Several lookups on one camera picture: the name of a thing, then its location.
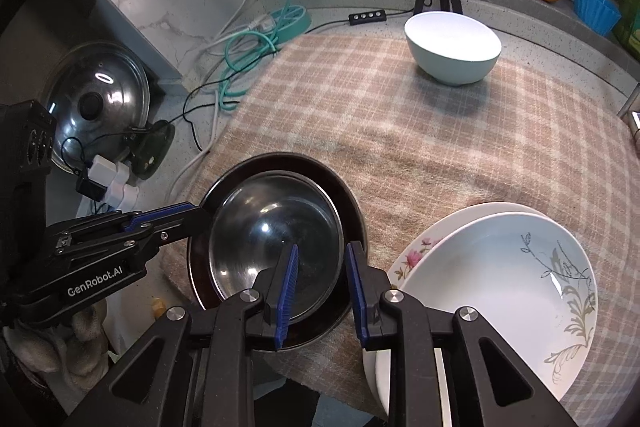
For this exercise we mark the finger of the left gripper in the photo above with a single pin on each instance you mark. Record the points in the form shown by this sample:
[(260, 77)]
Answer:
[(141, 222), (175, 234)]

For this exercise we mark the stainless steel bowl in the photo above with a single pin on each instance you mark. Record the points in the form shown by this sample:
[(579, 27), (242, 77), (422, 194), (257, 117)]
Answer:
[(259, 218)]

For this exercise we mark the black round pan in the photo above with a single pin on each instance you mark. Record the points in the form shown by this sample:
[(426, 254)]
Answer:
[(354, 229)]

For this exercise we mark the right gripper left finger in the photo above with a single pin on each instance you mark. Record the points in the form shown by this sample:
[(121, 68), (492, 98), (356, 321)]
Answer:
[(254, 319)]

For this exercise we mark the teal round power strip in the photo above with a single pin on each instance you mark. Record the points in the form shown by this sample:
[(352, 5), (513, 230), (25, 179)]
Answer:
[(288, 23)]

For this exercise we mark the white plate gold leaf pattern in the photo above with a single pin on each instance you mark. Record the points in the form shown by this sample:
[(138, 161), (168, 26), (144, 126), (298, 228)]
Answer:
[(491, 328)]

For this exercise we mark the chrome kitchen faucet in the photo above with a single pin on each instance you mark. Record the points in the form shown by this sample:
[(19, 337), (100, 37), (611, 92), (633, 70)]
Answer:
[(630, 110)]

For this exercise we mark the green dish soap bottle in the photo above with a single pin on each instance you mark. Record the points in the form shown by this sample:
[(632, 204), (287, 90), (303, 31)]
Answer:
[(626, 30)]

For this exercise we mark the white power adapter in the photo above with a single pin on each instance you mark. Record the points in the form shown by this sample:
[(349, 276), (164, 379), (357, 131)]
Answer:
[(113, 179)]

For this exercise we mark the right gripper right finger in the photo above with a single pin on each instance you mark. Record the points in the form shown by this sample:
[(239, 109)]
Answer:
[(372, 306)]

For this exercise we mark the plaid beige table cloth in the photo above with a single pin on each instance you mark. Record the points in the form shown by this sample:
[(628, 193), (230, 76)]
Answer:
[(412, 151)]

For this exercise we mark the pink flower white plate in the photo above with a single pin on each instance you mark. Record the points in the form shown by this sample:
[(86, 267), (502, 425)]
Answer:
[(428, 239)]

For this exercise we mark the light blue ceramic bowl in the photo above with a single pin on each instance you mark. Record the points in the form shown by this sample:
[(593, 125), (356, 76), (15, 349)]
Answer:
[(452, 48)]

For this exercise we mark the steel pot lid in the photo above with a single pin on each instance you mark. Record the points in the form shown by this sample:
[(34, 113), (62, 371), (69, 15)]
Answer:
[(97, 93)]

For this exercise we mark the gloved left hand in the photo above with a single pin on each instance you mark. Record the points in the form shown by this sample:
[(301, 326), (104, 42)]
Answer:
[(78, 353)]

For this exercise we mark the black inline light remote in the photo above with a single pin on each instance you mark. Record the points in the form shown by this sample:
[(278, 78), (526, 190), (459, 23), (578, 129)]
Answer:
[(370, 17)]

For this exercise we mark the blue fluted cup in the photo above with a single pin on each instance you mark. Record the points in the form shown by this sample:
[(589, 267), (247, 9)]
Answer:
[(599, 15)]

